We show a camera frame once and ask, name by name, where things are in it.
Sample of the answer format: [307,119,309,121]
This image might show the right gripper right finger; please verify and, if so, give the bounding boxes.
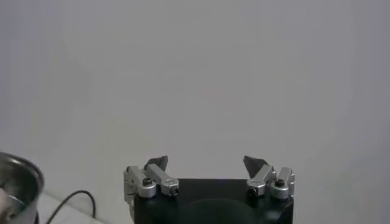
[243,155,296,200]

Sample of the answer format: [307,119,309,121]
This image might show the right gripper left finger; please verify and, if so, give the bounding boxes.
[123,155,180,205]

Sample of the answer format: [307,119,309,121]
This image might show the stainless steel steamer basket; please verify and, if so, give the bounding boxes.
[0,151,46,224]

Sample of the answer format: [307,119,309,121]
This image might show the cooker power cord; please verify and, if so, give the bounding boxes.
[45,189,97,224]

